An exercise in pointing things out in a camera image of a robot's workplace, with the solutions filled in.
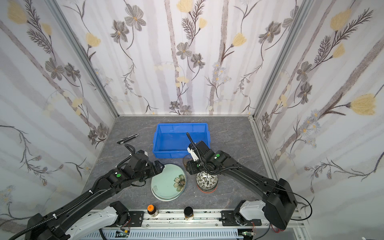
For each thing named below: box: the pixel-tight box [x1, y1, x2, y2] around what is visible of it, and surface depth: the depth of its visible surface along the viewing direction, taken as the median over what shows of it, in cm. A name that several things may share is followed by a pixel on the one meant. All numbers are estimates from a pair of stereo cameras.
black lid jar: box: [184, 206, 194, 221], surface depth 70 cm
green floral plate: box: [150, 163, 187, 202], surface depth 83 cm
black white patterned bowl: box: [196, 170, 218, 191], surface depth 81 cm
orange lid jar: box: [147, 204, 159, 218], surface depth 71 cm
